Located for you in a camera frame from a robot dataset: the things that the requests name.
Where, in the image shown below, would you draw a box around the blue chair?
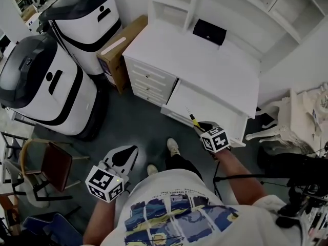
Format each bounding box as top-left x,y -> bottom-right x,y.
22,213 -> 83,246

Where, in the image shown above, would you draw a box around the yellow screwdriver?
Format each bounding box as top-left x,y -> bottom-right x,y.
184,106 -> 200,128

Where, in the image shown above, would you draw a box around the brown cardboard box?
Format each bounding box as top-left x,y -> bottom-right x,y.
96,14 -> 149,95

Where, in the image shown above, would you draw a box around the white printed t-shirt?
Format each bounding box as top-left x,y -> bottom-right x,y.
101,169 -> 308,246

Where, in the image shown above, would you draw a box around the wooden chair with brown seat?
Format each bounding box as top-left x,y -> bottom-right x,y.
20,138 -> 90,193

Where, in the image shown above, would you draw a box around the black bag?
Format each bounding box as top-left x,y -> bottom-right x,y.
257,146 -> 328,181

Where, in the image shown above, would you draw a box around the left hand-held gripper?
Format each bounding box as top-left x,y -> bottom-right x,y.
85,145 -> 139,203

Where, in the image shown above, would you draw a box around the black box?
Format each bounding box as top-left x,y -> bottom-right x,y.
192,18 -> 228,46

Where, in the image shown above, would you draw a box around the white desk with hutch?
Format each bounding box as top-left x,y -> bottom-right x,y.
122,0 -> 327,148

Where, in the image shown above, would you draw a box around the person's black trousers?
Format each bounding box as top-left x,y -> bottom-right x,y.
163,154 -> 204,183

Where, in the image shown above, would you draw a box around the person's right forearm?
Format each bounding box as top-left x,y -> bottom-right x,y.
216,149 -> 269,206

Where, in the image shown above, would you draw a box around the grey chair with black frame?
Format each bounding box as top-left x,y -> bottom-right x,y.
0,132 -> 52,207

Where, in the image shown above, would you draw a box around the person's right white shoe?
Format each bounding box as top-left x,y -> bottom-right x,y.
167,137 -> 181,156

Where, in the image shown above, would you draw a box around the person's left forearm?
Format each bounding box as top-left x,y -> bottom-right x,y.
82,197 -> 129,246

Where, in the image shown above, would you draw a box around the white drawer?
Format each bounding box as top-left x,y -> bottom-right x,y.
160,79 -> 249,147

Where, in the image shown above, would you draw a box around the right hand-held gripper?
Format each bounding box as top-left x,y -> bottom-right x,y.
193,121 -> 231,153

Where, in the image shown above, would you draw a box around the ornate white table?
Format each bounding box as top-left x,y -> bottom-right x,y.
244,82 -> 328,153

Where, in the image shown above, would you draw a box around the white and black robot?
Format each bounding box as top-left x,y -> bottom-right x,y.
38,0 -> 123,75
0,34 -> 110,141

